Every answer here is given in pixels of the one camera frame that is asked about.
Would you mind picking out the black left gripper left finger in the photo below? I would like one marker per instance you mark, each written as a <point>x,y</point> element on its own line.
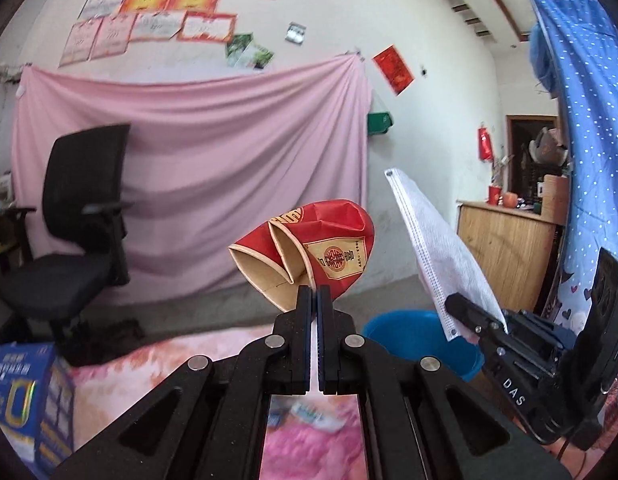
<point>208,419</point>

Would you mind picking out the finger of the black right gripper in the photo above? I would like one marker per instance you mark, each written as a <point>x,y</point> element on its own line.
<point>483,327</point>

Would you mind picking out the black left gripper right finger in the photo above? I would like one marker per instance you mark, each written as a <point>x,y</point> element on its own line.
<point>419,419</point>

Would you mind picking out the white face mask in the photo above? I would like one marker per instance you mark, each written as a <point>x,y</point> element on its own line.
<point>445,264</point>

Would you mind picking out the crushed red paper cup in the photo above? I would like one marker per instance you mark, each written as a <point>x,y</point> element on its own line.
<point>320,244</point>

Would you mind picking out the blue plastic bucket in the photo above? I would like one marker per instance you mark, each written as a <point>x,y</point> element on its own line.
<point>413,334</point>

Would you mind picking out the wooden cabinet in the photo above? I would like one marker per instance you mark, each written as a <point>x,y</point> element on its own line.
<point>518,251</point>

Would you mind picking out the orange cup on cabinet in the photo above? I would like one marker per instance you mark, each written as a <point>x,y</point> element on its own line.
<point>510,200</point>

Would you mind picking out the red cup on cabinet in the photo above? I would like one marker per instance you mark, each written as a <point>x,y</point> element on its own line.
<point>494,195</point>

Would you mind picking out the blue cardboard box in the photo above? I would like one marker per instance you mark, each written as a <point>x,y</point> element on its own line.
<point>37,405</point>

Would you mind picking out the red hanging bag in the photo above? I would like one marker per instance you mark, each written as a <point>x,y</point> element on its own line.
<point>485,151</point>

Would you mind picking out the black office chair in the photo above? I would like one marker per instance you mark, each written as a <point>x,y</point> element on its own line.
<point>82,205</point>

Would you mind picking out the green wall basket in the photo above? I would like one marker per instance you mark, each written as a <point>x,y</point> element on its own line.
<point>379,123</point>

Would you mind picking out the pink wall sheet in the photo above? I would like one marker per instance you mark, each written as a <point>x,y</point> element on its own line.
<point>206,161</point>

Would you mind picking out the red wall poster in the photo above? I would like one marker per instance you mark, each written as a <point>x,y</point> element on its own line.
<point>394,69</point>

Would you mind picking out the small wall photo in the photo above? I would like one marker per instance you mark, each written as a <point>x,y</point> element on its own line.
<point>295,34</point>

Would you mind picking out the green photo on wall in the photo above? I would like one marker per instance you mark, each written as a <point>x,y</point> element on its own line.
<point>244,52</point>

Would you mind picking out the wall certificates cluster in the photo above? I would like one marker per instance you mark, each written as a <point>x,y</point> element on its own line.
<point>106,28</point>

